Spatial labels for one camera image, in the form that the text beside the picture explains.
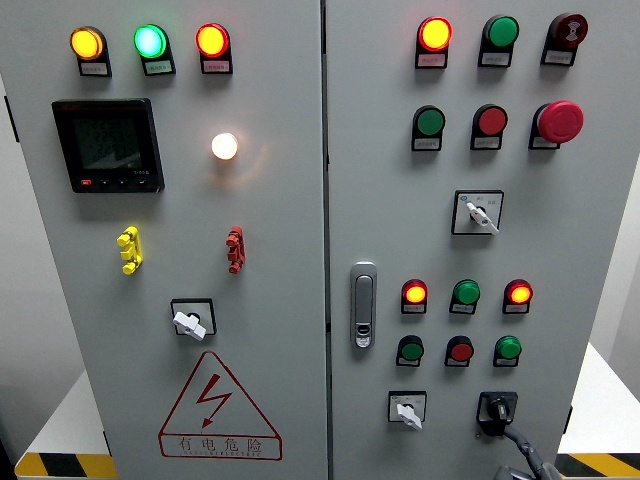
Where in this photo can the black door hinge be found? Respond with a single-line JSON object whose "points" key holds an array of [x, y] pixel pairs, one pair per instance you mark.
{"points": [[12, 120], [106, 442], [569, 420]]}

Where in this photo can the black yellow striped tape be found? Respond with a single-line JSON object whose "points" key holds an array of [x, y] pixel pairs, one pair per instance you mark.
{"points": [[63, 466], [600, 466]]}

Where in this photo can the small label plate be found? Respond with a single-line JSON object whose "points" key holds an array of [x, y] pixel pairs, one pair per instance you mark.
{"points": [[461, 309], [494, 59], [556, 58], [159, 67], [485, 143], [407, 363], [95, 68], [431, 60], [505, 363], [541, 143], [456, 364], [413, 309], [426, 144], [514, 309], [216, 66]]}

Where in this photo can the small green round lamp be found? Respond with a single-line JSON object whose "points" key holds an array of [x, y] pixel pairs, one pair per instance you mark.
{"points": [[509, 348], [467, 292]]}

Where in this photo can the small red push button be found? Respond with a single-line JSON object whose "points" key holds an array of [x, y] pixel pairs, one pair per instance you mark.
{"points": [[461, 351]]}

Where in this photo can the small green push button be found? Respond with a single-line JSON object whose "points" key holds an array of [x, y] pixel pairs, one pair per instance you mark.
{"points": [[412, 350]]}

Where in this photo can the small red round lamp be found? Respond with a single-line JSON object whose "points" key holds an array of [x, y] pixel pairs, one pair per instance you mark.
{"points": [[519, 293], [415, 293]]}

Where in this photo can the pale grey door with lock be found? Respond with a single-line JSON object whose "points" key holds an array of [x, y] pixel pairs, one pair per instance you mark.
{"points": [[550, 250]]}

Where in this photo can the silver door lock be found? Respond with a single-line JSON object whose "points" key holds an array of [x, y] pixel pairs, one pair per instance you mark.
{"points": [[363, 305]]}

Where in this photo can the red warning triangle sticker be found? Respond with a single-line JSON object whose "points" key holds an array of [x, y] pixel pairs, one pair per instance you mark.
{"points": [[218, 445]]}

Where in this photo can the large red push button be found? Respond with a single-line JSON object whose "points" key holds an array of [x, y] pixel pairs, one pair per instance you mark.
{"points": [[492, 121]]}

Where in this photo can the large red stop button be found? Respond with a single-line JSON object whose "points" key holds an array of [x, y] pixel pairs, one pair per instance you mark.
{"points": [[561, 121]]}

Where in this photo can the pale grey cabinet door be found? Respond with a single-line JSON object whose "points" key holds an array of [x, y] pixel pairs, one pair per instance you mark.
{"points": [[280, 225]]}

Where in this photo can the large green push button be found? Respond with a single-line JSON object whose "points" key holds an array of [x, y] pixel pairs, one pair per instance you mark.
{"points": [[430, 121]]}

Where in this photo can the large dark green lamp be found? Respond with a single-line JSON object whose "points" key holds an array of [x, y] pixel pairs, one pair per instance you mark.
{"points": [[502, 32]]}

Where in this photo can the dark red buzzer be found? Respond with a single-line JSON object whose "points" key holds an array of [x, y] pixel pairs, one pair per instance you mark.
{"points": [[570, 30]]}

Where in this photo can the large red round lamp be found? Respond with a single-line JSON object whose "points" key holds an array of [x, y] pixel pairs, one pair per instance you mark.
{"points": [[212, 41], [435, 34]]}

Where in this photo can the white round lamp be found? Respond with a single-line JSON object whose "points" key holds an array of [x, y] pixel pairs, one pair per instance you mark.
{"points": [[224, 146]]}

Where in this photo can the black display meter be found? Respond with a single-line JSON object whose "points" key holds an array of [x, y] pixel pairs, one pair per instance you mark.
{"points": [[110, 145]]}

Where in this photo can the large bright green lamp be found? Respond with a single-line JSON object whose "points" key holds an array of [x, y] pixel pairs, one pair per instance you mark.
{"points": [[149, 41]]}

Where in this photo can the large yellow round lamp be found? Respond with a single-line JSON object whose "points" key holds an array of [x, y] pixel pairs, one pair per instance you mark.
{"points": [[86, 43]]}

